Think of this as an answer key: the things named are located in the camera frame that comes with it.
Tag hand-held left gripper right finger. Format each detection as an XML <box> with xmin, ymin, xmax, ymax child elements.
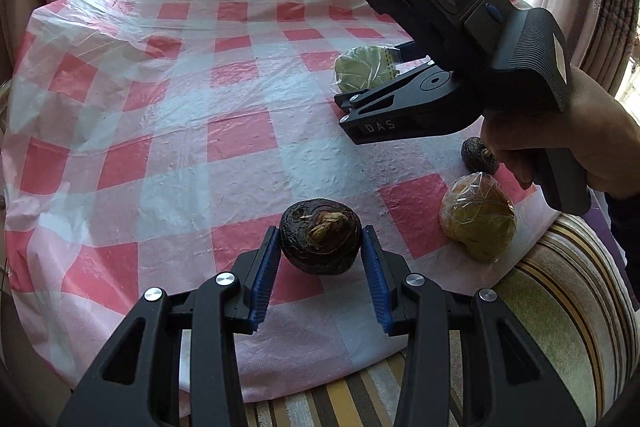
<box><xmin>361</xmin><ymin>224</ymin><xmax>587</xmax><ymax>427</ymax></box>

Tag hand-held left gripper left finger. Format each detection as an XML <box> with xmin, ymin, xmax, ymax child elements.
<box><xmin>56</xmin><ymin>226</ymin><xmax>283</xmax><ymax>427</ymax></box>

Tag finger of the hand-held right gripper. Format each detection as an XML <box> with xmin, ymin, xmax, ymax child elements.
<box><xmin>333</xmin><ymin>61</ymin><xmax>437</xmax><ymax>108</ymax></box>
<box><xmin>395</xmin><ymin>39</ymin><xmax>419</xmax><ymax>63</ymax></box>

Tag labelled plastic-wrapped green melon piece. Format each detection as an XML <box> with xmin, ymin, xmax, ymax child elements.
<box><xmin>332</xmin><ymin>46</ymin><xmax>403</xmax><ymax>96</ymax></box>

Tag medium dark dried mangosteen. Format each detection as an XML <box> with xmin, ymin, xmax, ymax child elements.
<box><xmin>279</xmin><ymin>198</ymin><xmax>363</xmax><ymax>277</ymax></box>

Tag person's right hand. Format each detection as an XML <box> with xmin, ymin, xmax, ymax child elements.
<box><xmin>482</xmin><ymin>67</ymin><xmax>640</xmax><ymax>201</ymax></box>

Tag plastic-wrapped yellow pear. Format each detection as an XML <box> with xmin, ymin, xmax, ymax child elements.
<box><xmin>439</xmin><ymin>172</ymin><xmax>517</xmax><ymax>264</ymax></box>

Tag small dark dried mangosteen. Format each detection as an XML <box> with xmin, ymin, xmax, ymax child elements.
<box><xmin>460</xmin><ymin>137</ymin><xmax>501</xmax><ymax>176</ymax></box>

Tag red white checked plastic tablecloth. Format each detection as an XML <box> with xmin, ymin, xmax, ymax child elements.
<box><xmin>2</xmin><ymin>0</ymin><xmax>556</xmax><ymax>403</ymax></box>

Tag striped towel blanket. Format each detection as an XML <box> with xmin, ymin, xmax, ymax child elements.
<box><xmin>240</xmin><ymin>212</ymin><xmax>640</xmax><ymax>427</ymax></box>

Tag purple cloth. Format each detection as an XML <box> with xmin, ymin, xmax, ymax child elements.
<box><xmin>589</xmin><ymin>199</ymin><xmax>628</xmax><ymax>273</ymax></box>

